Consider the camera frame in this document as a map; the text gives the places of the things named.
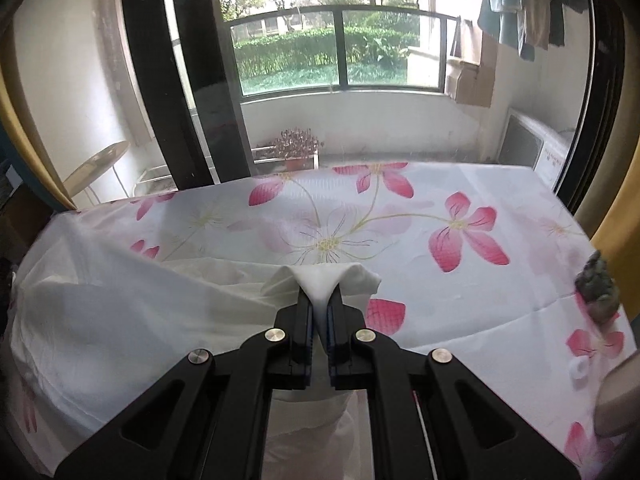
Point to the dark hanging garment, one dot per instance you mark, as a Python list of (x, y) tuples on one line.
[(565, 5)]

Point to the balcony cardboard boxes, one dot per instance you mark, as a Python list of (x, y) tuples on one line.
[(472, 85)]

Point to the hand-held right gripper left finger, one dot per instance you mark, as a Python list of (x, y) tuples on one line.
[(306, 340)]

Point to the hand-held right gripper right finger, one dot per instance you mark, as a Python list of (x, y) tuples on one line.
[(331, 340)]

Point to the floral white bedsheet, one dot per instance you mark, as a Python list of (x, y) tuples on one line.
[(400, 240)]

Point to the round wooden stool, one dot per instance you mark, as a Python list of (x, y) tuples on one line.
[(95, 167)]

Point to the dark balcony railing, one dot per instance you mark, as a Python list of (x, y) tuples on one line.
[(339, 45)]

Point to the white hooded zip jacket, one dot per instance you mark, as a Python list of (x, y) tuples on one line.
[(125, 320)]

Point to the yellow curtain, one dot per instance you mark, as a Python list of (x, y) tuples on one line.
[(620, 240), (30, 150)]

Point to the steel travel tumbler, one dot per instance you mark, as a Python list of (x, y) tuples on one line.
[(620, 395)]

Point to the white washing machine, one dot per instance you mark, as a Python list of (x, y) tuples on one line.
[(550, 155)]

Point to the potted reddish plant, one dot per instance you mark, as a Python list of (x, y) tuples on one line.
[(295, 142)]

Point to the grey hanging rag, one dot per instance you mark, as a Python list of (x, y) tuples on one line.
[(462, 40)]

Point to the black sliding door frame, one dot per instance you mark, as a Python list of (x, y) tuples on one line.
[(600, 110), (150, 60)]

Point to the small dark figurine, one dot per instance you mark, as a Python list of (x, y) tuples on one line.
[(597, 290)]

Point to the beige hanging garment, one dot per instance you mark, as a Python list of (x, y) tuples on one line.
[(537, 5)]

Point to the light blue hanging garment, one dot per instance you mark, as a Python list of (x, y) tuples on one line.
[(500, 10)]

